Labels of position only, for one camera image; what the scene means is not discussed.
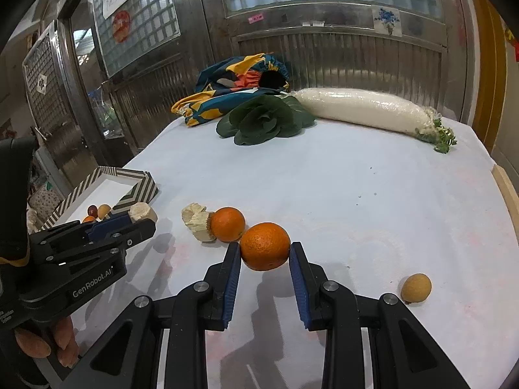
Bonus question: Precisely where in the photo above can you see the wooden strip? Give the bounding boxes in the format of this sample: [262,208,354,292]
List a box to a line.
[490,164,519,230]

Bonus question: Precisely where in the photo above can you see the striped cardboard box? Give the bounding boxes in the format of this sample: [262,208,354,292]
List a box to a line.
[41,166,160,231]

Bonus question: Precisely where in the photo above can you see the steel door with glass blocks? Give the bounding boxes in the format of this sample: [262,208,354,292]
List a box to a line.
[57,0,205,165]
[198,0,468,130]

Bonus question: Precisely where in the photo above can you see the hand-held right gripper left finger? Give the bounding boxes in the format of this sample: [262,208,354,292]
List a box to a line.
[61,242,244,389]

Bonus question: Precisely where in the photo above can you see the white tablecloth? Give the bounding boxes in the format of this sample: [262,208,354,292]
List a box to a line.
[69,109,519,389]

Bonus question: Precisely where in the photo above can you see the person's left hand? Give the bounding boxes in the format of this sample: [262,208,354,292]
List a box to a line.
[14,316,80,369]

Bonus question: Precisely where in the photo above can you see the plastic bag with greens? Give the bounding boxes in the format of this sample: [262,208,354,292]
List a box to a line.
[88,84,125,141]

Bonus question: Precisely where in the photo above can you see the sugarcane piece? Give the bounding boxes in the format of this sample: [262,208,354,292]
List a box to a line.
[181,202,216,244]
[129,202,158,224]

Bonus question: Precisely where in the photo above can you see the blue flower tile picture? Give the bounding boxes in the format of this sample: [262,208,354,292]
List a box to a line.
[372,6,402,37]

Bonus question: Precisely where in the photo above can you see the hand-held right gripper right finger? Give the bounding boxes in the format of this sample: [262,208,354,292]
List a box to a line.
[289,242,467,389]

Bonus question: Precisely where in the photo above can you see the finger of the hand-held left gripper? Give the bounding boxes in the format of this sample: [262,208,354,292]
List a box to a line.
[36,219,157,281]
[28,213,134,249]

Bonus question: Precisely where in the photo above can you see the round red sticker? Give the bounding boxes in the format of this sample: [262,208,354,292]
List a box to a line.
[112,10,131,44]

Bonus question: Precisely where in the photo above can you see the colourful patterned sleeve cover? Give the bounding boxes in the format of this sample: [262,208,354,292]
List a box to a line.
[195,53,291,98]
[171,88,281,129]

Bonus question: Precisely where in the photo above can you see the white radish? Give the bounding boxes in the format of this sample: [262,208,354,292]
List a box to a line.
[290,88,458,155]

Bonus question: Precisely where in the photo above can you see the metal mesh gate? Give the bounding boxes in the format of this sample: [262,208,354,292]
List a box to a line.
[22,20,92,181]

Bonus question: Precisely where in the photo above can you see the red wall decoration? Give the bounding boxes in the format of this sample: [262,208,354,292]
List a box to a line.
[504,24,519,62]

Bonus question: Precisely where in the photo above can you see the green leafy vegetable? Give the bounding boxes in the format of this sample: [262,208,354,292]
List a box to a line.
[216,95,317,147]

